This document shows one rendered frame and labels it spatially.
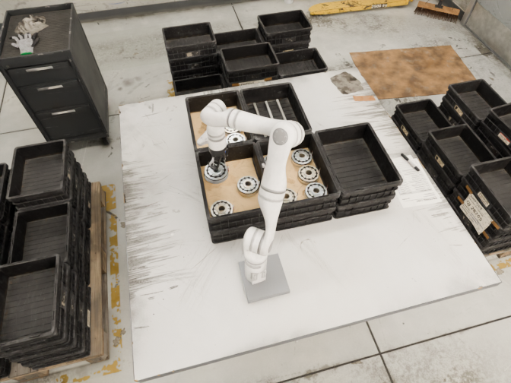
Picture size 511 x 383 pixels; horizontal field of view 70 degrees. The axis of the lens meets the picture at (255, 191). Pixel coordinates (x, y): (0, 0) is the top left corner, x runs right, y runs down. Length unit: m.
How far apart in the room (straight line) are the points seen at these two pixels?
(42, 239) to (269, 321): 1.42
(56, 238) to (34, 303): 0.44
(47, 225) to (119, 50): 2.36
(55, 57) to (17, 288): 1.41
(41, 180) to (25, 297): 0.74
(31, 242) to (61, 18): 1.58
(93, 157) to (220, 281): 1.89
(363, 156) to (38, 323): 1.76
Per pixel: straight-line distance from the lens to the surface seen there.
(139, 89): 3.75
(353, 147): 1.99
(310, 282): 1.68
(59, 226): 2.44
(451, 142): 2.91
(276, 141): 1.20
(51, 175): 2.56
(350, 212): 1.85
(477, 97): 3.37
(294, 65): 3.24
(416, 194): 2.07
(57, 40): 2.91
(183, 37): 3.41
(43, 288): 2.15
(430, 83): 4.02
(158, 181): 2.01
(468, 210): 2.59
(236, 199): 1.72
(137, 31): 4.58
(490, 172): 2.68
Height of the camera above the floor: 2.25
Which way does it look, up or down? 54 degrees down
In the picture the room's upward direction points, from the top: straight up
